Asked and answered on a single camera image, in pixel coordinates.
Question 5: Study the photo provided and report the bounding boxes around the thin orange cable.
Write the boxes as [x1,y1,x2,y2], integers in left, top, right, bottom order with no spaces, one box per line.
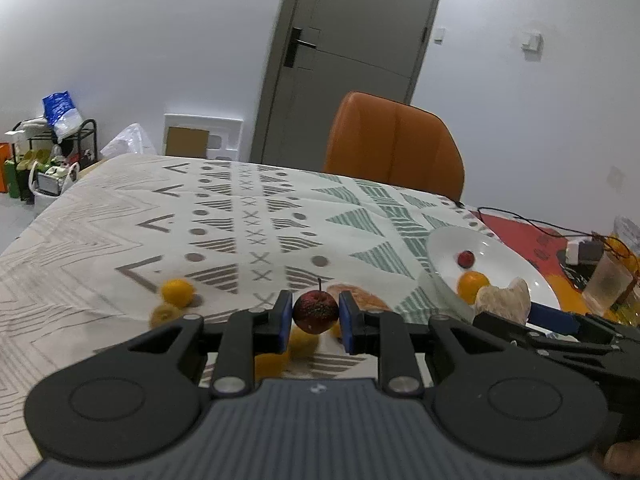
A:
[591,231,640,283]

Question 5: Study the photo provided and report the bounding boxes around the orange leather chair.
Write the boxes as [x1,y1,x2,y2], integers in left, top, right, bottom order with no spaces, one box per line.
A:
[323,91,466,203]

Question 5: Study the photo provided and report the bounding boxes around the small yellow citrus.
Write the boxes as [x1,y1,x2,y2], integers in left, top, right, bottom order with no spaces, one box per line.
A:
[149,304,185,330]
[289,329,321,361]

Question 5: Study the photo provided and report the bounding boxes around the pale peeled pomelo wedge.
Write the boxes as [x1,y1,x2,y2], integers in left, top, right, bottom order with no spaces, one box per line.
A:
[475,278,532,326]

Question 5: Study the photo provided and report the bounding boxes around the white tote bag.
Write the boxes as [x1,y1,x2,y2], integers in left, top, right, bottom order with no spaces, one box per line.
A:
[29,160,80,211]

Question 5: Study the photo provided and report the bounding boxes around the blue and white bag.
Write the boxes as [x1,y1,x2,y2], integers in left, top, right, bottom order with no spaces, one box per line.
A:
[42,91,84,144]

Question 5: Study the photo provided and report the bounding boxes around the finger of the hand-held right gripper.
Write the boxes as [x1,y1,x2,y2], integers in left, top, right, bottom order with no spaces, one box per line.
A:
[473,311,553,353]
[529,302,621,343]

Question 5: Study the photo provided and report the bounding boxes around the white and grey charger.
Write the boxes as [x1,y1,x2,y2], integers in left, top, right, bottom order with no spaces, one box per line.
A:
[566,239,605,266]

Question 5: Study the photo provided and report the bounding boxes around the large orange mandarin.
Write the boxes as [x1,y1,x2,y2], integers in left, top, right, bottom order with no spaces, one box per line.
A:
[457,270,492,305]

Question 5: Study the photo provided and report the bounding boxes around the person's right hand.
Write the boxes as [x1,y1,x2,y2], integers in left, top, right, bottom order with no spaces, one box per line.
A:
[590,440,640,478]

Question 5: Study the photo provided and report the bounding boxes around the white round plate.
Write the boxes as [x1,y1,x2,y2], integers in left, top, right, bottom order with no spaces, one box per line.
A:
[426,226,562,333]

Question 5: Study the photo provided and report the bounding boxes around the red and orange table mat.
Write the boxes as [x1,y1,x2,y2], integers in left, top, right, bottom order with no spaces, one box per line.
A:
[472,211,640,323]

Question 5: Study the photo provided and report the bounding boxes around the white foam packaging with cardboard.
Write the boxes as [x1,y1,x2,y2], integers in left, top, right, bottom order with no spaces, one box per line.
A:
[163,113,244,163]

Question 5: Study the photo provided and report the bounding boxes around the clear snack bag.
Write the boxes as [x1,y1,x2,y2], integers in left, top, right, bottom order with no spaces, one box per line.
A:
[611,215,640,261]

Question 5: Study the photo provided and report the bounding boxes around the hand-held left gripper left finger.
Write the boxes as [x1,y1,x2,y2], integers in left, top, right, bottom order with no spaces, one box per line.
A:
[120,290,294,396]

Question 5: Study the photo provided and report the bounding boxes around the black metal rack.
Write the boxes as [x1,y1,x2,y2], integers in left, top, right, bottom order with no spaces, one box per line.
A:
[10,119,98,203]

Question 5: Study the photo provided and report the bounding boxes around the small dark red apple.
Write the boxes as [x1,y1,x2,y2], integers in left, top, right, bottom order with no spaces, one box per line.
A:
[292,278,337,334]

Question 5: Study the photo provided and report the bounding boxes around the white plastic bag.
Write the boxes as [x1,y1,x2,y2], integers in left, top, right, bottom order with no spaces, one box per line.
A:
[100,123,159,159]

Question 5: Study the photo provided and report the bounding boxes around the green box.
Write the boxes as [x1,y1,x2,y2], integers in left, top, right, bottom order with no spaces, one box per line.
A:
[5,157,32,200]

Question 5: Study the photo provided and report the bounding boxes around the grey door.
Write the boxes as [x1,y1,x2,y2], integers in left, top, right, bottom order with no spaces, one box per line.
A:
[250,0,449,167]

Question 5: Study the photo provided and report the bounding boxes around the black door handle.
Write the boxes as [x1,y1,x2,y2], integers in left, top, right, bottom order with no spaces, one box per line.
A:
[284,26,318,68]

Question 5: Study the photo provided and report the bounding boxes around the frosted plastic cup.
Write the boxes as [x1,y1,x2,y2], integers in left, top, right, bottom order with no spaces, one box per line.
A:
[581,250,640,312]

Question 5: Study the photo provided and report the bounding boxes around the patterned white tablecloth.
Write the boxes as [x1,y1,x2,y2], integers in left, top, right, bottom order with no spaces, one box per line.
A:
[0,154,501,480]

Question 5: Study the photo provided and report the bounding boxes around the orange box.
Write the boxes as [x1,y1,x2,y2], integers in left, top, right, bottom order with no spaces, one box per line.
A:
[0,142,12,195]

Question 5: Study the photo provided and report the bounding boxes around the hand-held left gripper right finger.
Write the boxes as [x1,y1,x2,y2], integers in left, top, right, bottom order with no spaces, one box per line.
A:
[339,291,506,396]

